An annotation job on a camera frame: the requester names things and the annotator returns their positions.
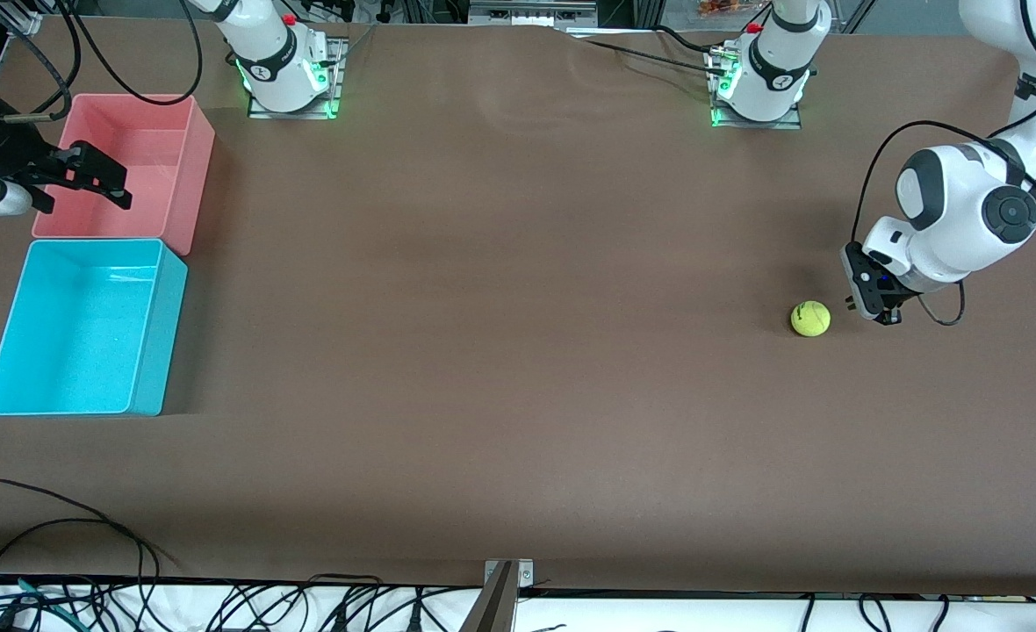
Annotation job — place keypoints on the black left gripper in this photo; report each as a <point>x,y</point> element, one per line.
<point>892,312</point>

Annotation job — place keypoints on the yellow tennis ball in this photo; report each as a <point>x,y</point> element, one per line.
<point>810,319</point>

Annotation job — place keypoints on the pink plastic bin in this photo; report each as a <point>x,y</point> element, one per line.
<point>149,167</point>

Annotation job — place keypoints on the blue plastic bin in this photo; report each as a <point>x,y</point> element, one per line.
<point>79,333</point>

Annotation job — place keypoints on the grey power strip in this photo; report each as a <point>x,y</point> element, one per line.
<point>531,12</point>

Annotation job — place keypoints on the grey metal bar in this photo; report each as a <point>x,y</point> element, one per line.
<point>493,610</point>

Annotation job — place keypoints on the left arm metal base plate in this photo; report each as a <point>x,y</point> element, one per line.
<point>790,123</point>

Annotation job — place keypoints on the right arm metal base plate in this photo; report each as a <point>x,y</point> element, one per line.
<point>335,83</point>

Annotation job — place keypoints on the silver table edge bracket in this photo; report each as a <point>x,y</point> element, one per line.
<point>525,572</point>

